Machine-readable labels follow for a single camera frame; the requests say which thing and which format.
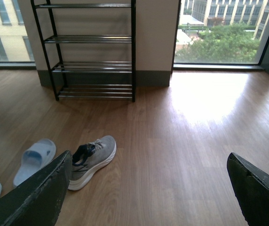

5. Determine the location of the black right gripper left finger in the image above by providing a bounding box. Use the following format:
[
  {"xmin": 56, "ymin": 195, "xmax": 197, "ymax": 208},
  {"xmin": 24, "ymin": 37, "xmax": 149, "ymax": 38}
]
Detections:
[{"xmin": 0, "ymin": 151, "xmax": 72, "ymax": 226}]

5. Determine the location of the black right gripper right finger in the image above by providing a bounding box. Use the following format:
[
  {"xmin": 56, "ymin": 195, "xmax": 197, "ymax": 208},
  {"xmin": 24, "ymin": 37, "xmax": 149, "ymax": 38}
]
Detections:
[{"xmin": 227, "ymin": 153, "xmax": 269, "ymax": 226}]

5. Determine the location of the black metal shoe rack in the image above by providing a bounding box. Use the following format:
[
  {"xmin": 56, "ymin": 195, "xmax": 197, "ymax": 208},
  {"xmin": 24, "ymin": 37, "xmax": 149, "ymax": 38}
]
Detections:
[{"xmin": 31, "ymin": 0, "xmax": 136, "ymax": 101}]

